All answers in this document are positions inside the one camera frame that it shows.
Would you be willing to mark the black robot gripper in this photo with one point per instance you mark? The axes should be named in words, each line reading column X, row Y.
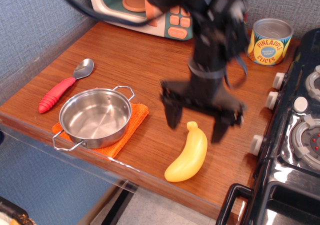
column 203, row 95

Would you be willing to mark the yellow toy banana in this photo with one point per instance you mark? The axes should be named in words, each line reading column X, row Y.
column 192, row 157

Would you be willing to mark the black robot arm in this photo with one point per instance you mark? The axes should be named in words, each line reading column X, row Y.
column 219, row 35

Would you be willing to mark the orange knitted cloth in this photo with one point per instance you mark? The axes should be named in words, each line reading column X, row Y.
column 139, row 113

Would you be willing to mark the stainless steel pot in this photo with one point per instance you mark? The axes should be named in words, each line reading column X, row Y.
column 96, row 118

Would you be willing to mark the pineapple slices can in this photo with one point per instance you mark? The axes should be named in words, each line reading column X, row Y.
column 269, row 41

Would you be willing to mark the black toy stove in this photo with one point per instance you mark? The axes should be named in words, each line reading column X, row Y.
column 286, row 189

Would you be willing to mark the orange microwave turntable plate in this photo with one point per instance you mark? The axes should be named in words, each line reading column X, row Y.
column 134, row 5

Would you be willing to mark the teal toy microwave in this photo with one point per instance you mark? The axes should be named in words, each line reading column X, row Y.
column 174, row 24

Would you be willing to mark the red-handled metal spoon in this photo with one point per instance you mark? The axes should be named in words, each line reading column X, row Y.
column 83, row 70

